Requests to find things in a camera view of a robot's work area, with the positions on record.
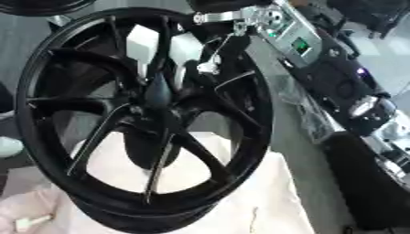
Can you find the black round tyre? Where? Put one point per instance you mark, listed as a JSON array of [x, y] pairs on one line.
[[42, 7]]

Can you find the dark chair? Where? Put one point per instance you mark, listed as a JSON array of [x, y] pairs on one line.
[[384, 15]]

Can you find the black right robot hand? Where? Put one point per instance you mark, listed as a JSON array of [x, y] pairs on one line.
[[160, 88]]

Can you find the black spoked wheel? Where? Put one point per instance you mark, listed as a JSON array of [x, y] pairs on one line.
[[160, 213]]

